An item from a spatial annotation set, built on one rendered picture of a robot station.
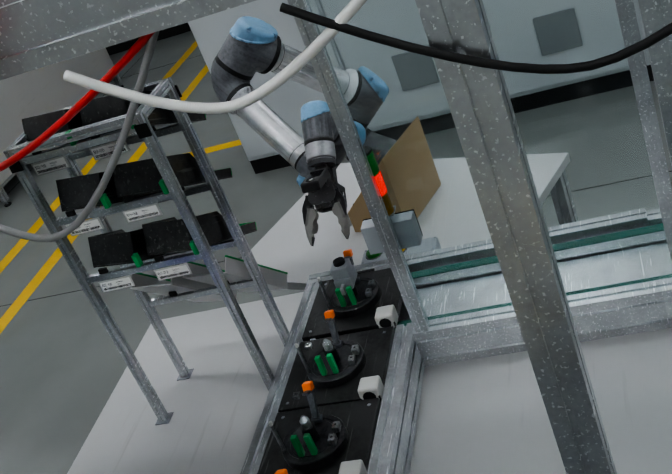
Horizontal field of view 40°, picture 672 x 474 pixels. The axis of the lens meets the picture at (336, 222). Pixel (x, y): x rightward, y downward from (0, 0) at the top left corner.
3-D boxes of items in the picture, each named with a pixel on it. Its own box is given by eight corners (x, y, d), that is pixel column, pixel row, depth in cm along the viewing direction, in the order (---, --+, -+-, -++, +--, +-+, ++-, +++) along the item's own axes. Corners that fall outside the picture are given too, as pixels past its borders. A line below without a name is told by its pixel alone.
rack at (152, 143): (181, 371, 251) (40, 113, 215) (303, 350, 240) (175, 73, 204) (155, 425, 234) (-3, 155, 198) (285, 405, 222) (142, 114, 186)
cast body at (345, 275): (341, 277, 231) (332, 254, 228) (358, 273, 230) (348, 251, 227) (335, 296, 224) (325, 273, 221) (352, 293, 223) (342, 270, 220)
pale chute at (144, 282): (197, 302, 254) (198, 286, 255) (237, 299, 248) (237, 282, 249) (129, 288, 230) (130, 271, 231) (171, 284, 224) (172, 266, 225)
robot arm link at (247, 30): (359, 112, 288) (209, 50, 256) (384, 72, 282) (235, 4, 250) (373, 132, 279) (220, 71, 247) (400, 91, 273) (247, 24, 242)
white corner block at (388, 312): (381, 319, 223) (376, 306, 221) (399, 316, 221) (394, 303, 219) (378, 331, 219) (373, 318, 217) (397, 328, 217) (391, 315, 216)
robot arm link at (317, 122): (337, 102, 233) (314, 96, 227) (343, 143, 230) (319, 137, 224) (315, 113, 238) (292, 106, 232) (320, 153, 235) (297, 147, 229)
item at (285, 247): (336, 169, 337) (333, 163, 335) (570, 160, 282) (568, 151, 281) (226, 286, 290) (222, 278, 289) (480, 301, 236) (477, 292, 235)
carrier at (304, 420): (280, 419, 204) (259, 376, 198) (382, 404, 196) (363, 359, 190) (252, 504, 183) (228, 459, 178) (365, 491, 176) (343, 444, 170)
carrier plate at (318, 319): (322, 287, 245) (320, 280, 244) (408, 270, 238) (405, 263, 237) (304, 344, 225) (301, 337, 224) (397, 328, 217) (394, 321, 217)
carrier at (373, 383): (303, 348, 224) (284, 308, 218) (396, 332, 216) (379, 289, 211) (280, 418, 204) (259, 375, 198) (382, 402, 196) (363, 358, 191)
